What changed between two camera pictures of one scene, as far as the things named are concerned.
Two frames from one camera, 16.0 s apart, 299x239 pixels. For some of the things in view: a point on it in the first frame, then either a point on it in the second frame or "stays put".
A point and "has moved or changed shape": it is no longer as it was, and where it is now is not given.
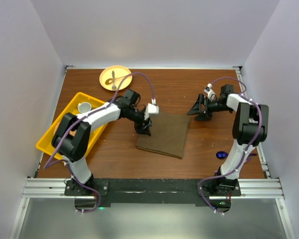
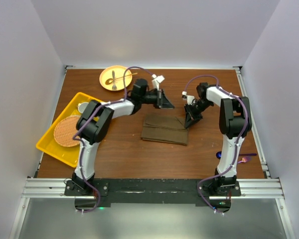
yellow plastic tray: [45, 143] stays put
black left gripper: [143, 129] to [161, 101]
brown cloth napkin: [168, 135] has moved or changed shape
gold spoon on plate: [109, 80] stays put
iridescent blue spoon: [221, 155] stays put
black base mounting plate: [92, 195] stays put
